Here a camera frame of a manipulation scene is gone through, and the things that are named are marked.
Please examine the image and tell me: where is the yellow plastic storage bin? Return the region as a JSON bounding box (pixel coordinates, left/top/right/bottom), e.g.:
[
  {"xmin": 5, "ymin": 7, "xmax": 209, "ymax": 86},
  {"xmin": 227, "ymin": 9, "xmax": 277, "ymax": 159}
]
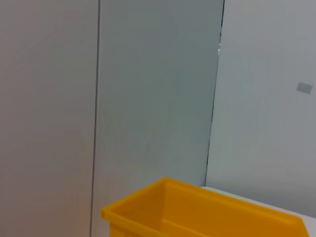
[{"xmin": 100, "ymin": 177, "xmax": 311, "ymax": 237}]

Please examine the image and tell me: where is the grey wall sticker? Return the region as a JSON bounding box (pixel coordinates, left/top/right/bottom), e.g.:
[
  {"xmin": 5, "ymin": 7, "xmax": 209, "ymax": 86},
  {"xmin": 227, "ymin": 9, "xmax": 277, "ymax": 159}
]
[{"xmin": 296, "ymin": 81, "xmax": 314, "ymax": 95}]

